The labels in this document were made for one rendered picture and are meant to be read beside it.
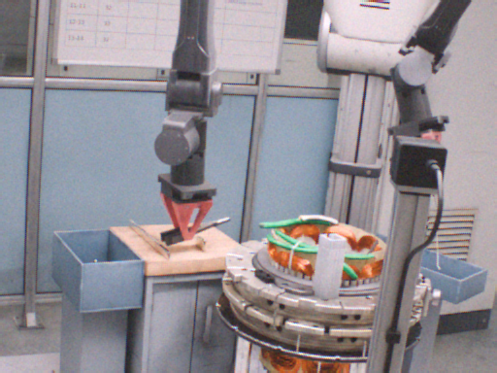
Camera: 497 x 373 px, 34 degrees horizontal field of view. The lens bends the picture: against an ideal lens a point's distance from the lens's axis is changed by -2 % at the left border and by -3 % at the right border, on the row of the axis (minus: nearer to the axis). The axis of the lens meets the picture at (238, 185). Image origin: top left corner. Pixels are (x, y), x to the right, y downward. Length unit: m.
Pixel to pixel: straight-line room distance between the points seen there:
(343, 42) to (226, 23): 1.93
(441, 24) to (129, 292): 0.69
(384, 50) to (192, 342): 0.68
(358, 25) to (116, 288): 0.71
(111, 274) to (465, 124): 2.59
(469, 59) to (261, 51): 0.90
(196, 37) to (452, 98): 2.45
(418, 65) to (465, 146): 2.34
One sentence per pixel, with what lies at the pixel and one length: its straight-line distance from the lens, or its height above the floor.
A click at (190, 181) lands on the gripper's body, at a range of 1.35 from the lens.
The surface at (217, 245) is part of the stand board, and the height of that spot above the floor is 1.06.
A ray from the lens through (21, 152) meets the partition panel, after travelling 3.44.
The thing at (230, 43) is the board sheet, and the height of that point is 1.25.
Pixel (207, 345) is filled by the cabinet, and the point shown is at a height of 0.90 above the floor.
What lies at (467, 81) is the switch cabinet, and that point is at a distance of 3.68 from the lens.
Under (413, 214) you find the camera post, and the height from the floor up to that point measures 1.33.
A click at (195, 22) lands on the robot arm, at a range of 1.29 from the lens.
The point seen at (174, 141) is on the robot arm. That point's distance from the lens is 1.26.
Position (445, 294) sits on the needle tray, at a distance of 1.48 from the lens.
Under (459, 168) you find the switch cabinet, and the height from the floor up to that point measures 0.82.
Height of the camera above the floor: 1.52
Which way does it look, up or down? 14 degrees down
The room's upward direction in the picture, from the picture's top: 6 degrees clockwise
